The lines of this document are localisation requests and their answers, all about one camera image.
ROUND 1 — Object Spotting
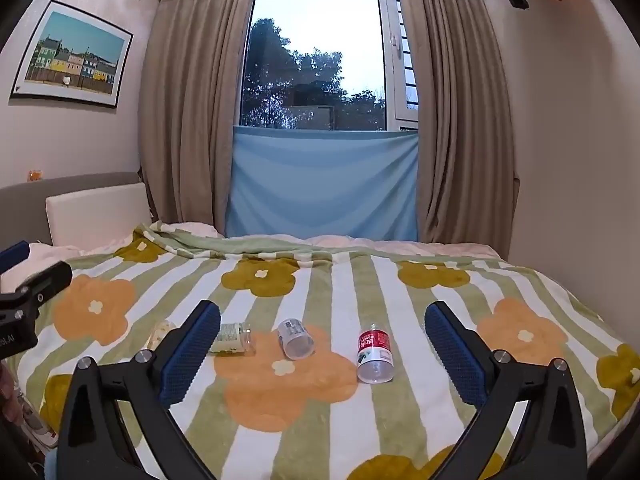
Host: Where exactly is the window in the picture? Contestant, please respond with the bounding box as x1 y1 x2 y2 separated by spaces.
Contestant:
240 0 422 134

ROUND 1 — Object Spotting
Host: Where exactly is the person's left hand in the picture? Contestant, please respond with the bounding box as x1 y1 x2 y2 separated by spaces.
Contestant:
0 362 18 426

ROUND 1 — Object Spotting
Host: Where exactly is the beige curtain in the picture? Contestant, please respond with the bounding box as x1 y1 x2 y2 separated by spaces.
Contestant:
137 0 258 238
397 0 523 261

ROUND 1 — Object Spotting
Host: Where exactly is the clear cup with grey label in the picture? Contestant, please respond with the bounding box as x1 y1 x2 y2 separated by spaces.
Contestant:
277 318 316 361

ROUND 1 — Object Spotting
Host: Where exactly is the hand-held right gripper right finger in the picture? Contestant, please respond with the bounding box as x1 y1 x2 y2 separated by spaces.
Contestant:
424 301 588 480

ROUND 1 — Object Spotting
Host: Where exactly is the grey bed headboard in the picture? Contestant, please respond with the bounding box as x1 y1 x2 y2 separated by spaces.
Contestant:
0 171 152 261

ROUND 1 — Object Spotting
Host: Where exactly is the framed picture of houses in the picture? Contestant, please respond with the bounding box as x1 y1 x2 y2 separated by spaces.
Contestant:
10 0 134 109

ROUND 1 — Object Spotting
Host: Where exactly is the pale yellow clear cup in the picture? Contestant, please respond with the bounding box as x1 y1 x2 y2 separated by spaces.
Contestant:
148 320 178 351

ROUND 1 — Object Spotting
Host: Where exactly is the white and red object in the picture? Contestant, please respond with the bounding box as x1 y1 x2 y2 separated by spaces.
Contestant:
17 395 57 450

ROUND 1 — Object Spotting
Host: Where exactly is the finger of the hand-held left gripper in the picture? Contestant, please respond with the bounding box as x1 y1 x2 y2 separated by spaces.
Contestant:
0 241 32 275
0 260 74 311

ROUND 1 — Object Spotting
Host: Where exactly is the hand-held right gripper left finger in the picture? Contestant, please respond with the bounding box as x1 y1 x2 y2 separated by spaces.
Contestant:
57 300 222 480

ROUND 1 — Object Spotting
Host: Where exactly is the light blue cloth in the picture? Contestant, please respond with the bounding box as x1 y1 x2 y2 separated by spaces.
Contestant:
225 125 420 241

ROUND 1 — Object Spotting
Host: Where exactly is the floral striped blanket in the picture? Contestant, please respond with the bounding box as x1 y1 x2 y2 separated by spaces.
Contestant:
10 222 640 480

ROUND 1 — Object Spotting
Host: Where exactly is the clear cup with red label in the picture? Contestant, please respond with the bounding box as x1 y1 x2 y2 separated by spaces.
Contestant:
356 324 396 385

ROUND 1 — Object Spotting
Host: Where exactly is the clear cup with green label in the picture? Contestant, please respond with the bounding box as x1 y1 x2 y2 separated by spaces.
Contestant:
209 323 257 357

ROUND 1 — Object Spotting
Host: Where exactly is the white pillow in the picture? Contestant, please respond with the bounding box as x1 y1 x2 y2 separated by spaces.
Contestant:
46 182 152 247

